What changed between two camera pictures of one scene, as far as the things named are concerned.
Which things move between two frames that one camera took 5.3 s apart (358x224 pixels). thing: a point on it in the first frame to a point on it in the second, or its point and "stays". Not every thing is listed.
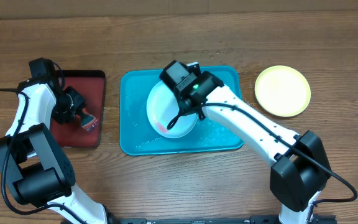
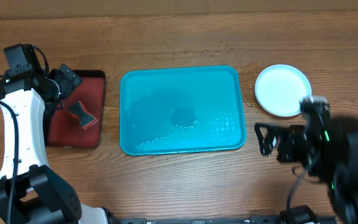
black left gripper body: (67, 104) to (59, 84)
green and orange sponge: (88, 121) stays
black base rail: (215, 219) stays
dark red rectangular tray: (91, 83) stays
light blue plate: (163, 107) to (279, 89)
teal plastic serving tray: (138, 135) stays
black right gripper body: (183, 104) to (297, 150)
